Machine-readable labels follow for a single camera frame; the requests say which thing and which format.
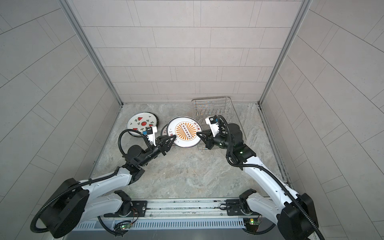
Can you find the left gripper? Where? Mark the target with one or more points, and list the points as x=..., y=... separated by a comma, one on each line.
x=160, y=145

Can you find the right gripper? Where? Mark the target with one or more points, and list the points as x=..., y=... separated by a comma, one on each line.
x=209, y=141

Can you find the watermelon pattern plate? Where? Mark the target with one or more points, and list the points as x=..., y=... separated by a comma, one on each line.
x=142, y=120

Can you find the white red-pattern plate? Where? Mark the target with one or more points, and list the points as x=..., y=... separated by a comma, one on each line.
x=164, y=130

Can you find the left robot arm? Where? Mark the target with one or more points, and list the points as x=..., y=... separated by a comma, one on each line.
x=77, y=201

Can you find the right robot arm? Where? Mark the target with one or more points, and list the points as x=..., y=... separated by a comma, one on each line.
x=294, y=214

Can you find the left circuit board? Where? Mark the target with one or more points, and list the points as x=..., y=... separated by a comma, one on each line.
x=123, y=227

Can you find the circuit board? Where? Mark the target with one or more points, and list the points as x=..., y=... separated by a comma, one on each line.
x=123, y=227
x=251, y=225

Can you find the right circuit board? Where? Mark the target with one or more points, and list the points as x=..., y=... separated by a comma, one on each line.
x=251, y=225

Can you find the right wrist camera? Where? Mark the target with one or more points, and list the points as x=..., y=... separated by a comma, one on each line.
x=213, y=124

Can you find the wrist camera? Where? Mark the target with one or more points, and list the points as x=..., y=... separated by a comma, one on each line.
x=213, y=124
x=150, y=134

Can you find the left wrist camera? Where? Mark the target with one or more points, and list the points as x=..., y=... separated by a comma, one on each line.
x=150, y=134

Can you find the wire dish rack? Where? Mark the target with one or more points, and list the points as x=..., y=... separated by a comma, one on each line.
x=206, y=112

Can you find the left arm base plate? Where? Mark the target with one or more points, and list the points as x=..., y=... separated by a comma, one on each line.
x=133, y=209

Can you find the aluminium mounting rail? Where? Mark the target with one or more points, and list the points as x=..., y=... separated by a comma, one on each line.
x=199, y=208

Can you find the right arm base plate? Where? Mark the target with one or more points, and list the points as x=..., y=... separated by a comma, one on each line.
x=237, y=207

